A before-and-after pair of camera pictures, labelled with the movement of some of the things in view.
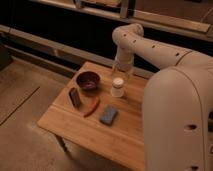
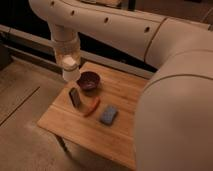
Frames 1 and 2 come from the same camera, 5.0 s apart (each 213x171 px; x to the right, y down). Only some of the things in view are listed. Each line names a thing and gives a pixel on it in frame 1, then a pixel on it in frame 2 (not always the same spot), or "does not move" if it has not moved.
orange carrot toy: (94, 108) does not move
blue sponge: (108, 116) does not move
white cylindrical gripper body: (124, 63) to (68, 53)
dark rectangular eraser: (75, 97) does not move
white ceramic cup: (118, 89) to (70, 65)
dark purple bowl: (88, 81) does not move
